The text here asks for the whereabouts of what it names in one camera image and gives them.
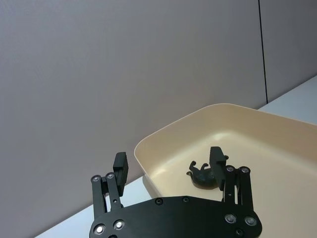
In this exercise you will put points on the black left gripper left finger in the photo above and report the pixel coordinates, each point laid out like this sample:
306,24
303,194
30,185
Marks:
118,182

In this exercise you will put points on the dark toy animal figure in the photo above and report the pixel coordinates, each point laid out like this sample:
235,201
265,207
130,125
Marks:
201,177

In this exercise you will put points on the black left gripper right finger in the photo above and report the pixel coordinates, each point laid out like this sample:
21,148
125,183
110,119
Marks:
216,164

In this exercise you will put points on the cream plastic tray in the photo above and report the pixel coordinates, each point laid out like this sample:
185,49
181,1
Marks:
272,158

